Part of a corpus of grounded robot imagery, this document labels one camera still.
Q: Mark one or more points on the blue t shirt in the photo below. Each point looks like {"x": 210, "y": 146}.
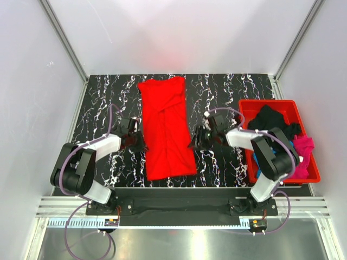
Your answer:
{"x": 264, "y": 158}

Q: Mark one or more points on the yellow connector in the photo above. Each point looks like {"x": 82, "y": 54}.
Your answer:
{"x": 258, "y": 223}
{"x": 111, "y": 222}

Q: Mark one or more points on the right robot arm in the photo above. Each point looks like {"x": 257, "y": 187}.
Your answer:
{"x": 277, "y": 159}

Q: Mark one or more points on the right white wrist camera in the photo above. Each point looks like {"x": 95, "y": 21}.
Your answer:
{"x": 206, "y": 123}

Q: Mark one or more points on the aluminium frame post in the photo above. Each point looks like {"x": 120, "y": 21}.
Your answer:
{"x": 58, "y": 28}
{"x": 312, "y": 13}

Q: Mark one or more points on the right aluminium frame post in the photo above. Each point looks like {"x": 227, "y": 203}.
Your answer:
{"x": 312, "y": 13}

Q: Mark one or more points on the aluminium rail with cable duct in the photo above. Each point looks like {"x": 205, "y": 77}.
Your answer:
{"x": 71, "y": 212}

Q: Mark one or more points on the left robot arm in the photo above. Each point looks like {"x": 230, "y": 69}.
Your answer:
{"x": 75, "y": 167}

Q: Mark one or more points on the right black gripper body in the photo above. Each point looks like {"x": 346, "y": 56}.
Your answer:
{"x": 206, "y": 138}

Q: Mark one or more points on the right yellow connector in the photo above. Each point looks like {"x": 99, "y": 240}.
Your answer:
{"x": 258, "y": 223}

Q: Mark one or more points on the black t shirt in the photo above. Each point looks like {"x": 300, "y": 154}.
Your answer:
{"x": 267, "y": 118}

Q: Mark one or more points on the red t shirt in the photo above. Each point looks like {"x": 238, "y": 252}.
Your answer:
{"x": 165, "y": 129}

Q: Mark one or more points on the pink t shirt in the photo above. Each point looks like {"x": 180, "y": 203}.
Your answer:
{"x": 304, "y": 146}

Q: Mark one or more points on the red plastic bin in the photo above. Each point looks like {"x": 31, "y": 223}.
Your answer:
{"x": 288, "y": 108}

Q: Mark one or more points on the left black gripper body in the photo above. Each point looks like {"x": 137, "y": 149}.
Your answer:
{"x": 136, "y": 143}

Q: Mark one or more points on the left yellow connector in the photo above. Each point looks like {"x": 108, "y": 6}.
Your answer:
{"x": 111, "y": 222}

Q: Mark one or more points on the left aluminium frame post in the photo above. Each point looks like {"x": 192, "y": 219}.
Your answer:
{"x": 58, "y": 28}

